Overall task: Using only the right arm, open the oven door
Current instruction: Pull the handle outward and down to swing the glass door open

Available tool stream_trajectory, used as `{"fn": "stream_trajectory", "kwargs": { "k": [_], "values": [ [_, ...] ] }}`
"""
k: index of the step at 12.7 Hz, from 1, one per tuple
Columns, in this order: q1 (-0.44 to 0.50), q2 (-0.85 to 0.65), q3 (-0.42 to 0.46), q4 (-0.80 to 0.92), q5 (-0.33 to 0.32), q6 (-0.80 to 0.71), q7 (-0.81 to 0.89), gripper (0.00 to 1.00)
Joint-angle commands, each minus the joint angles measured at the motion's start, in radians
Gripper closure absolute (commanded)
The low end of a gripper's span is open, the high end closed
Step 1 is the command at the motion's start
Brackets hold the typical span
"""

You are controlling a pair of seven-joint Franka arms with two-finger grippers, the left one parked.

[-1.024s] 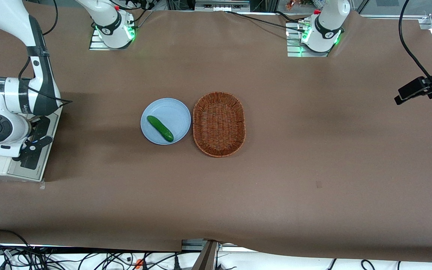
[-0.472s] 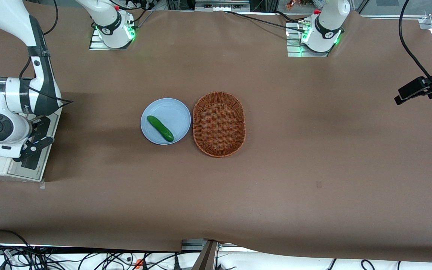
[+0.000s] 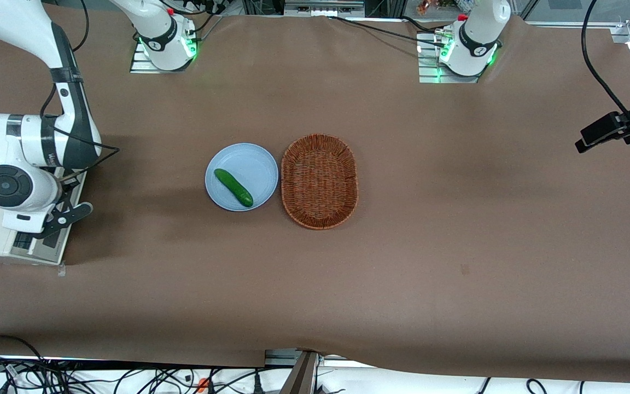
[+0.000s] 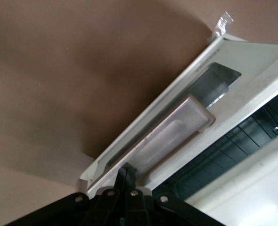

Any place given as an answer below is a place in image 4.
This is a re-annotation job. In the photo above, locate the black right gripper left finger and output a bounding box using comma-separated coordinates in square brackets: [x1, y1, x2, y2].
[9, 167, 128, 226]

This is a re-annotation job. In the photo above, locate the wire oven rack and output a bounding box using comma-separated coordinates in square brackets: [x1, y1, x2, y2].
[162, 96, 278, 200]

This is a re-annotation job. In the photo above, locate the clear tape piece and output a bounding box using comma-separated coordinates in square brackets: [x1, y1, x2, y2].
[209, 11, 235, 40]

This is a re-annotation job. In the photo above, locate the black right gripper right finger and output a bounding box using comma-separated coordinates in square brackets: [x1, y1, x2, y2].
[125, 166, 224, 226]

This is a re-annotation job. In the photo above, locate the oven door with silver handle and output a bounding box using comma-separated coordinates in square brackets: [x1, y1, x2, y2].
[79, 32, 278, 201]

